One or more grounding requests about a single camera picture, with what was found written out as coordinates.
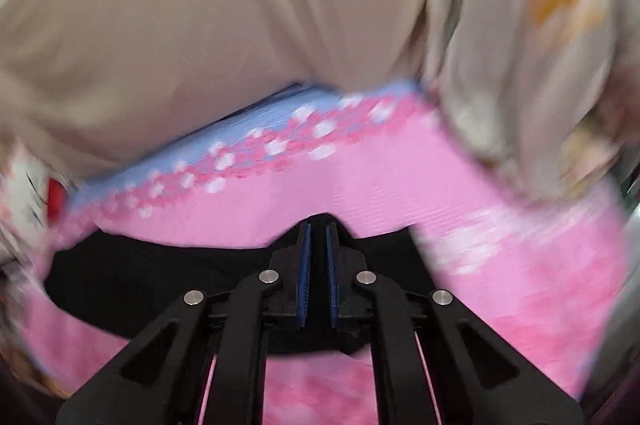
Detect black pants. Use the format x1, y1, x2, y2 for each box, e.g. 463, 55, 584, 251
43, 214, 435, 356

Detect pink rose bedsheet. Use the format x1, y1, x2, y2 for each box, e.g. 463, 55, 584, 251
15, 84, 627, 424

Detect white cartoon face pillow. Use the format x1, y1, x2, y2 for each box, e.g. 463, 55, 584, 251
1, 144, 74, 267

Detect beige blanket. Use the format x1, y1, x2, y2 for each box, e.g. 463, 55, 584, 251
1, 0, 426, 179

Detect light floral cloth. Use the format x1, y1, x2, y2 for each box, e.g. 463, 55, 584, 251
423, 0, 639, 202

